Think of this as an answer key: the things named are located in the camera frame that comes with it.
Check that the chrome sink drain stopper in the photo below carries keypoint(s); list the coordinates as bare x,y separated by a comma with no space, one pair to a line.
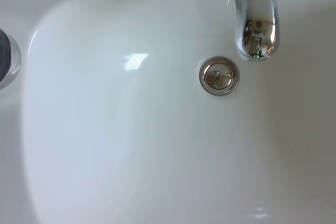
219,75

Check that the white ceramic sink basin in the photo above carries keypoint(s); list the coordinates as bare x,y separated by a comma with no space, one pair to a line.
118,129

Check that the chrome faucet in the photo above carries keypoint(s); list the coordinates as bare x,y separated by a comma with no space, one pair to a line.
258,16

